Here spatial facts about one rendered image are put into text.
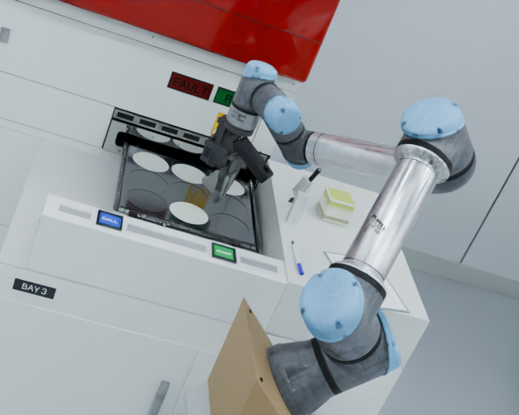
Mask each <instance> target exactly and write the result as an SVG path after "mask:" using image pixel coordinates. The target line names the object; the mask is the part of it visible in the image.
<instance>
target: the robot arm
mask: <svg viewBox="0 0 519 415"><path fill-rule="evenodd" d="M277 75H278V73H277V70H276V69H275V68H274V67H273V66H271V65H269V64H267V63H265V62H262V61H258V60H251V61H249V62H248V63H247V64H246V67H245V70H244V72H243V74H241V79H240V82H239V84H238V87H237V89H236V93H235V95H234V97H233V100H232V102H231V105H230V108H229V110H228V112H227V114H224V115H223V116H222V117H221V116H220V117H218V119H217V123H218V126H217V130H216V132H215V134H213V135H211V136H210V137H209V139H208V140H207V141H206V143H205V146H204V148H203V152H202V154H201V157H200V160H202V161H204V162H206V164H207V165H208V166H211V167H212V168H213V167H216V168H218V169H219V170H215V171H214V172H213V173H210V174H209V176H204V177H203V178H202V183H203V185H204V186H205V187H206V188H207V189H209V190H210V191H211V192H212V193H213V203H218V202H219V201H220V200H222V199H223V197H224V196H225V195H226V193H227V191H228V190H229V188H230V187H231V185H232V184H233V182H234V180H235V178H236V177H237V175H238V173H239V171H240V169H241V165H242V164H243V162H245V163H246V165H247V166H248V168H249V169H250V171H251V172H252V173H253V175H254V176H255V178H256V179H257V180H258V181H259V182H260V183H261V184H262V183H263V182H265V181H266V180H267V179H269V178H270V177H272V176H273V175H274V173H273V172H272V170H271V169H270V168H269V166H268V164H267V163H266V162H265V160H264V159H263V157H262V156H261V155H260V154H259V153H258V151H257V150H256V148H255V147H254V145H253V144H252V143H251V141H250V140H249V138H248V137H250V136H252V135H253V132H254V131H255V129H256V127H257V125H258V122H259V121H260V118H262V120H263V121H264V123H265V124H266V126H267V128H268V130H269V131H270V133H271V135H272V136H273V138H274V140H275V142H276V143H277V145H278V147H279V149H280V151H281V152H282V155H283V158H284V159H285V160H286V161H287V162H288V164H289V165H290V166H291V167H292V168H293V169H296V170H302V169H307V168H309V167H311V166H312V165H316V166H323V167H327V168H331V169H336V170H342V171H347V172H351V173H355V174H360V175H366V176H371V177H375V178H379V179H384V180H386V183H385V184H384V186H383V188H382V190H381V192H380V193H379V195H378V197H377V199H376V201H375V202H374V204H373V206H372V208H371V210H370V212H369V213H368V214H367V217H366V219H365V220H364V222H363V224H362V226H361V227H360V229H359V231H358V233H357V234H356V236H355V238H354V240H353V242H352V244H351V245H350V247H349V249H348V251H347V253H346V255H345V256H344V258H343V260H341V261H337V262H333V263H332V264H331V265H330V266H329V267H328V268H327V269H324V270H321V273H319V274H317V273H316V274H315V275H314V276H312V277H311V278H310V279H309V281H308V282H307V283H306V285H305V286H304V288H303V290H302V293H301V297H300V311H301V315H302V318H303V320H304V323H305V325H306V327H307V329H308V330H309V332H310V333H311V334H312V335H313V336H314V338H311V339H309V340H306V341H298V342H291V343H277V344H275V345H273V346H271V347H268V348H267V356H268V361H269V366H270V370H271V372H272V375H273V378H274V381H275V383H276V385H277V387H278V391H279V393H280V394H281V396H282V399H283V401H284V403H285V404H286V406H287V408H288V410H289V412H290V413H291V414H292V415H312V413H313V412H314V411H315V410H317V409H318V408H319V407H321V406H322V405H323V404H324V403H326V402H327V401H328V400H329V399H330V398H332V397H334V396H335V395H337V394H341V393H343V392H345V391H347V390H349V389H352V388H354V387H357V386H359V385H362V384H364V383H366V382H368V381H370V380H374V379H376V378H377V377H380V376H382V375H388V374H389V372H391V371H393V370H395V369H397V368H398V367H399V366H400V364H401V356H400V351H399V348H398V346H397V344H396V341H395V337H394V334H393V332H392V330H391V327H390V324H389V322H388V319H387V318H386V315H385V313H384V311H383V310H380V308H381V305H382V303H383V301H384V300H385V298H386V295H387V291H386V287H385V285H384V281H385V280H386V277H387V275H388V273H389V271H390V270H391V268H392V266H393V264H394V262H395V260H396V258H397V257H398V255H399V253H400V251H401V249H402V247H403V245H404V243H405V241H406V240H407V238H408V236H409V233H410V232H411V231H412V229H413V227H414V224H415V222H416V221H417V219H418V217H419V215H420V213H421V211H422V210H423V207H424V206H425V204H426V202H427V201H428V198H429V196H430V194H445V193H450V192H452V191H455V190H457V189H459V188H461V187H462V186H464V185H465V184H466V183H467V182H468V181H469V180H470V178H471V177H472V175H473V174H474V172H475V166H476V155H475V150H474V148H473V146H472V143H471V140H470V135H469V133H468V130H467V127H466V125H465V116H464V115H463V114H462V113H461V109H460V107H459V106H458V104H457V103H455V102H454V101H453V100H450V99H447V98H444V97H438V96H434V97H428V98H424V99H423V100H418V101H416V102H414V103H413V104H412V105H410V106H409V107H408V108H407V109H406V110H405V111H404V113H403V114H402V116H401V120H400V122H401V125H400V127H401V129H402V131H403V132H404V134H403V136H402V138H401V139H400V141H399V143H398V145H397V146H392V145H387V144H383V143H378V142H369V141H365V140H360V139H356V138H347V137H342V136H338V135H333V134H328V133H320V132H314V131H310V130H306V128H305V126H304V124H303V122H302V119H301V117H302V112H301V111H300V109H299V108H298V106H297V104H296V103H295V102H294V101H293V100H292V99H291V98H289V97H288V96H287V95H286V94H285V93H283V92H282V91H281V90H280V89H279V88H278V87H277V85H276V84H275V82H276V77H277ZM241 137H242V138H241ZM239 139H240V140H239Z"/></svg>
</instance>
